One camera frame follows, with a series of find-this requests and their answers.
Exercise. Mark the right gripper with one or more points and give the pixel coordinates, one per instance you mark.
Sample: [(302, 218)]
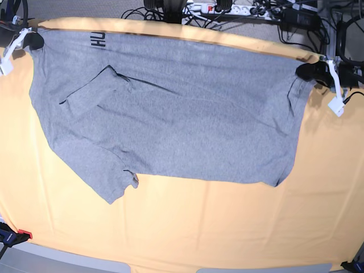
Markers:
[(10, 33)]

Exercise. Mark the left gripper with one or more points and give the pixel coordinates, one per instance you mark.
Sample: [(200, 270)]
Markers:
[(350, 75)]

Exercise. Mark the grey t-shirt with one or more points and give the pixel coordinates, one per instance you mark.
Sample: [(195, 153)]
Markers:
[(116, 105)]

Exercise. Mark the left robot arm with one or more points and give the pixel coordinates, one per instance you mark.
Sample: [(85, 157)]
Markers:
[(343, 57)]

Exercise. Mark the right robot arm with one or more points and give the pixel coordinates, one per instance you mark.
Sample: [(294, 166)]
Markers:
[(16, 12)]

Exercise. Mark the black power adapter box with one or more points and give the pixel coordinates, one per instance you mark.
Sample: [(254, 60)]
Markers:
[(301, 19)]

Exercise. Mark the white power strip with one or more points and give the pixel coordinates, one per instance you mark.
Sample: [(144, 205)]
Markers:
[(209, 11)]

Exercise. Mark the red black clamp left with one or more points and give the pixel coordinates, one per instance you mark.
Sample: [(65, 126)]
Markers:
[(9, 238)]

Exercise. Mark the black clamp right corner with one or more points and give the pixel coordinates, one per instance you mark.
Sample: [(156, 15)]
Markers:
[(353, 267)]

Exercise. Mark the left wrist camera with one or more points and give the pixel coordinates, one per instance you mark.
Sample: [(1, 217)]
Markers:
[(337, 105)]

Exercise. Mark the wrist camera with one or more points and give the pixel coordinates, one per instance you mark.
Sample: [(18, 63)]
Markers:
[(337, 105), (6, 67)]

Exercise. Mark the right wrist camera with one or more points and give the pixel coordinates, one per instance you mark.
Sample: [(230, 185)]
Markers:
[(6, 67)]

